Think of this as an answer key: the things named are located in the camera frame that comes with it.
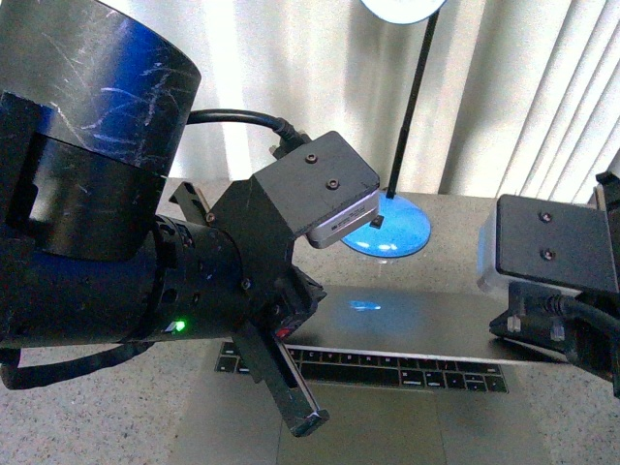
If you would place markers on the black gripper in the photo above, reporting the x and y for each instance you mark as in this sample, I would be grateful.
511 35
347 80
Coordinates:
227 269

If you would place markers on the silver laptop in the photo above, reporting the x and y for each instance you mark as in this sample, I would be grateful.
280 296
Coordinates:
407 377

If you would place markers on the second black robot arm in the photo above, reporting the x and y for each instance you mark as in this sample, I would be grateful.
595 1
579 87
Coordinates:
583 327

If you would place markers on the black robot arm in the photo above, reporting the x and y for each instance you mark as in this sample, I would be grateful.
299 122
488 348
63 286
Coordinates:
93 106

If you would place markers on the blue desk lamp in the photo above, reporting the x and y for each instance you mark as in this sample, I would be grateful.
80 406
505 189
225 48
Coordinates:
399 228

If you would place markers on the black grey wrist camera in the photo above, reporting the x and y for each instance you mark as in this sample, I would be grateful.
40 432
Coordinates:
323 189

